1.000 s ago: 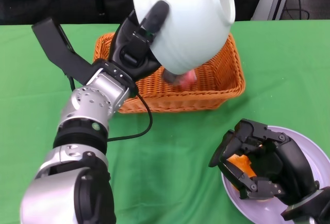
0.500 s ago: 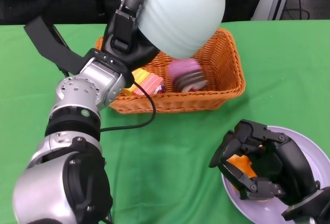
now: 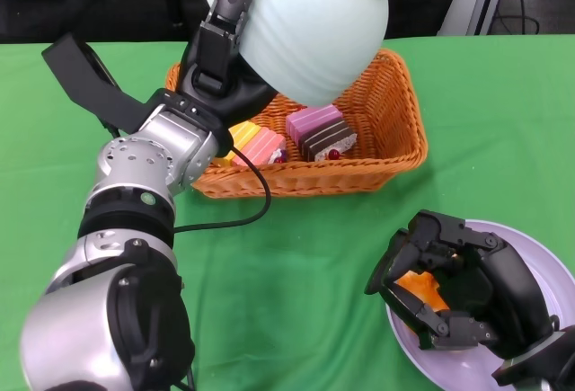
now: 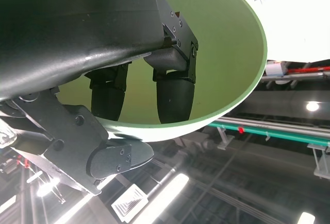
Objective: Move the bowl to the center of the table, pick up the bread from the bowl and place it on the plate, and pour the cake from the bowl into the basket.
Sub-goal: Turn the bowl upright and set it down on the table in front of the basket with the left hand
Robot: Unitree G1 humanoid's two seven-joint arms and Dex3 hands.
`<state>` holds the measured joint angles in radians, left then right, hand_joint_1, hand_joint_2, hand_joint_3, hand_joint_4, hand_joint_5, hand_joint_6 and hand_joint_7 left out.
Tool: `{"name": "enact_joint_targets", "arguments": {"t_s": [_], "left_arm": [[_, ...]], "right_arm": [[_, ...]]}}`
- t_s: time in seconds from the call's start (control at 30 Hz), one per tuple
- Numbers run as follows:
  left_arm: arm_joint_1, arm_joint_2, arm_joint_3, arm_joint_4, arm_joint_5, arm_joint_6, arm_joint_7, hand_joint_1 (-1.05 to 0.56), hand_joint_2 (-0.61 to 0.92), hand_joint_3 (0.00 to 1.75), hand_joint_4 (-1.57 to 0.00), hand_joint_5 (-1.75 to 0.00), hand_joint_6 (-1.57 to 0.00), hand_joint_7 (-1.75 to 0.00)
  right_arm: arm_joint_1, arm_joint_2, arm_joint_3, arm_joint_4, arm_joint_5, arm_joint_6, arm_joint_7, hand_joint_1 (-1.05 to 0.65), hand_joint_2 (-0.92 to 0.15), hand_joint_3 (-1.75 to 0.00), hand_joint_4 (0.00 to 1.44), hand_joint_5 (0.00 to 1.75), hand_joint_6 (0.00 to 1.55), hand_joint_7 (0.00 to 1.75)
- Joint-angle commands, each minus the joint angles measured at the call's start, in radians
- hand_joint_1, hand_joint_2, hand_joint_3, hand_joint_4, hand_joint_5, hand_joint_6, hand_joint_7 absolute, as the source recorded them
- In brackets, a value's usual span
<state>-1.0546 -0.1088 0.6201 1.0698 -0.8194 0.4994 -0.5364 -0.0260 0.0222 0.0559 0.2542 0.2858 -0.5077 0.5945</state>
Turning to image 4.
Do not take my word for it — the green ceiling rail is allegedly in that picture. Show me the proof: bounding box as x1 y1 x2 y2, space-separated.
208 120 330 148

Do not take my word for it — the round ceiling spotlight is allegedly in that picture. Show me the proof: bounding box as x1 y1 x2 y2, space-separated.
306 100 320 112

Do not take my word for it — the white flat panel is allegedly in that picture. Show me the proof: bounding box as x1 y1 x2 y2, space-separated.
254 0 330 62

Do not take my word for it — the grey green bowl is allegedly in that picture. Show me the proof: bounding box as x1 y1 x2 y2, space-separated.
58 0 268 142

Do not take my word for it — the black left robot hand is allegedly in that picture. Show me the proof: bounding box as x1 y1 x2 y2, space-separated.
0 0 199 196

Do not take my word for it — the white ceiling air vent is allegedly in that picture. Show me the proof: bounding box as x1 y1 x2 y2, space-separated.
110 184 150 218

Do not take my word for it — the long ceiling light strip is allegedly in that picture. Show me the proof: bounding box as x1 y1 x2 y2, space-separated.
131 173 190 224

